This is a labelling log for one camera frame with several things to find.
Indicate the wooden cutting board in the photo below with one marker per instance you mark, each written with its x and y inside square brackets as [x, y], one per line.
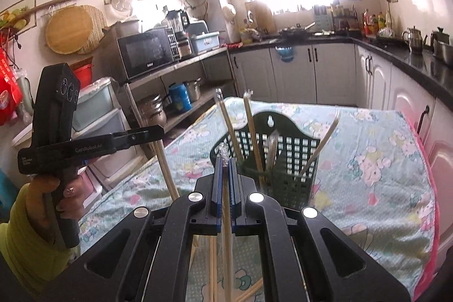
[262, 17]

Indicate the chopstick pair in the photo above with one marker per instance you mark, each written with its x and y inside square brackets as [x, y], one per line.
[226, 259]
[166, 169]

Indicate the stacked steel pots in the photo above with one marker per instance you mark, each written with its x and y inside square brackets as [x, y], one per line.
[152, 111]

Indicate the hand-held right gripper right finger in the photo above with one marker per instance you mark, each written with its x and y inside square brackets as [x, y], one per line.
[233, 185]

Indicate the small steel pot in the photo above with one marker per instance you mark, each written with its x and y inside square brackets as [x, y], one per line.
[194, 89]

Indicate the brown box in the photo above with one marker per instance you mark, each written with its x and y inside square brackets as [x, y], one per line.
[120, 27]

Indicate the person's left hand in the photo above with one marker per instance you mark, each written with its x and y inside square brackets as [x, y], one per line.
[72, 196]

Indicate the round bamboo tray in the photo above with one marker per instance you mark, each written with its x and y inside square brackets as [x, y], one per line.
[67, 29]

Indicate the person's left forearm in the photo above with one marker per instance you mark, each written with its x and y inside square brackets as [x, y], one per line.
[28, 252]

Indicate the round woven mat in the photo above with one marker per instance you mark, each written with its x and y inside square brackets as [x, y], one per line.
[99, 26]

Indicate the metal shelf rack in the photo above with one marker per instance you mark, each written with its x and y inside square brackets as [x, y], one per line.
[205, 65]

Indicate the cartoon printed tablecloth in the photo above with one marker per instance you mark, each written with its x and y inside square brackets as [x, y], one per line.
[371, 181]

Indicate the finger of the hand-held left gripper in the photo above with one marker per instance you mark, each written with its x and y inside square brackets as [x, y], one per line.
[141, 137]

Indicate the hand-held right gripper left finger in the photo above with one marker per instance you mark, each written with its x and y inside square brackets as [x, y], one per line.
[219, 185]

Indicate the black microwave oven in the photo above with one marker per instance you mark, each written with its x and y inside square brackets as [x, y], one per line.
[145, 52]

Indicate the black wok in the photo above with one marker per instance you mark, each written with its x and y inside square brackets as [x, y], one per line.
[293, 31]

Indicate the steel kettle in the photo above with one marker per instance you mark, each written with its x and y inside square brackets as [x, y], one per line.
[414, 40]

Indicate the blender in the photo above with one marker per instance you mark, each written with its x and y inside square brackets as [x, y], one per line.
[177, 29]

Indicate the blue canister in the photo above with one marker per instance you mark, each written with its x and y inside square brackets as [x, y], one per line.
[180, 97]

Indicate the spice rack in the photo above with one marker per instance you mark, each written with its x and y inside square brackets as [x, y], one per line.
[343, 19]

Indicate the group of condiment bottles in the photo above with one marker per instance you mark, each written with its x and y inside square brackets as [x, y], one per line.
[377, 22]

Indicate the red plastic bag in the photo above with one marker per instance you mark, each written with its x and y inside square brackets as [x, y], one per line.
[9, 86]

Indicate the blue hanging bin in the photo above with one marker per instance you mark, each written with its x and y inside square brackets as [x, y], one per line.
[285, 54]

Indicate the red plastic basin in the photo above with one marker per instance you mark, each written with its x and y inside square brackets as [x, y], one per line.
[83, 73]

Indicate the group of chopsticks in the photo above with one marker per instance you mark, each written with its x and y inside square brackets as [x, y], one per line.
[252, 125]

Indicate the pastel plastic drawer unit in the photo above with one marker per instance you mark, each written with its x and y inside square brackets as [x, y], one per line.
[102, 104]

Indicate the grey-blue dish bin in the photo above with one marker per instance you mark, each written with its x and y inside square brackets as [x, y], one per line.
[204, 42]

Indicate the green plastic utensil holder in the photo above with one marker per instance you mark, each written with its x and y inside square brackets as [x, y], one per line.
[290, 167]

